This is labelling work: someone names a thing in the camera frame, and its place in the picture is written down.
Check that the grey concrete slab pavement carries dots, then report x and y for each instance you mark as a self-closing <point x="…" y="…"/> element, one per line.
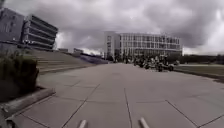
<point x="133" y="83"/>

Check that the white glass-fronted building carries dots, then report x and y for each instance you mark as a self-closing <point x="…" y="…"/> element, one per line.
<point x="146" y="45"/>

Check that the wide concrete steps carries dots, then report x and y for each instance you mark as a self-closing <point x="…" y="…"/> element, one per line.
<point x="56" y="61"/>

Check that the robot's own part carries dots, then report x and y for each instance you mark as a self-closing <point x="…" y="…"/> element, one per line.
<point x="82" y="124"/>
<point x="144" y="123"/>

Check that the dark grey layered building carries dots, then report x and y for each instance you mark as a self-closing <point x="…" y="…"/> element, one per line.
<point x="36" y="33"/>

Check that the distant row of trees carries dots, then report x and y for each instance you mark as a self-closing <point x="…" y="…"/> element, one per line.
<point x="203" y="59"/>

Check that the grass lawn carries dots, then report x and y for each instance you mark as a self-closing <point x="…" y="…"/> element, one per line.
<point x="203" y="70"/>

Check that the dark green hedge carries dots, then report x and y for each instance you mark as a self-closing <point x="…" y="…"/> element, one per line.
<point x="20" y="73"/>

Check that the concrete kerb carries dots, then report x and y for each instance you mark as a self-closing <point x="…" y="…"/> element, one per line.
<point x="26" y="100"/>

